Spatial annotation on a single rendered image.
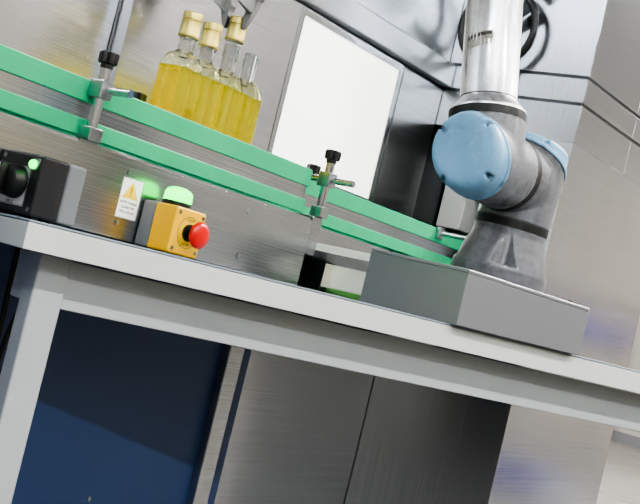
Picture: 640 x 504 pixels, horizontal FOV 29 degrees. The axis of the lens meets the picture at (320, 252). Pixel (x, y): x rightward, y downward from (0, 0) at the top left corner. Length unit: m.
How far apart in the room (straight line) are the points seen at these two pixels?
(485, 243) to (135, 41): 0.73
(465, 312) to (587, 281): 1.44
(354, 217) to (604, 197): 0.87
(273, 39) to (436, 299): 0.88
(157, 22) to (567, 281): 1.30
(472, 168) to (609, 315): 1.64
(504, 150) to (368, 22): 1.08
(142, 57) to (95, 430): 0.69
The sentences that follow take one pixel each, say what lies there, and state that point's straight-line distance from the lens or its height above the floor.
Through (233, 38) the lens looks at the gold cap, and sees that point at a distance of 2.24.
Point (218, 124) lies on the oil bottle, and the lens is 2.20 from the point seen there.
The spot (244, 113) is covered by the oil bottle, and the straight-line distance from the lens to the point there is 2.25.
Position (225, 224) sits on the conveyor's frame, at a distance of 2.05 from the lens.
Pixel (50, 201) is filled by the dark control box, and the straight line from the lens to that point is 1.66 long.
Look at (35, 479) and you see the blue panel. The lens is 1.90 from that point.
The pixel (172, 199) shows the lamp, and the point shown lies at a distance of 1.88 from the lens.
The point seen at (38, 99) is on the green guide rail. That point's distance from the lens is 1.76.
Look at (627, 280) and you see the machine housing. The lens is 3.48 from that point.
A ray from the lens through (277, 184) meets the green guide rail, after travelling 2.18.
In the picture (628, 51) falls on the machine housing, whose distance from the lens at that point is 3.24.
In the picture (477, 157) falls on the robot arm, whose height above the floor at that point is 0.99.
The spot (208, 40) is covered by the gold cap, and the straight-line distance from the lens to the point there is 2.20.
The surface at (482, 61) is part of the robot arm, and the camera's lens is 1.88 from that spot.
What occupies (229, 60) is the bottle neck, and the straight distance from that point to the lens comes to 2.24.
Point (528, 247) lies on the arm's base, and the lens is 1.93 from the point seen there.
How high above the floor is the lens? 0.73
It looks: 2 degrees up
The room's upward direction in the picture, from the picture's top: 14 degrees clockwise
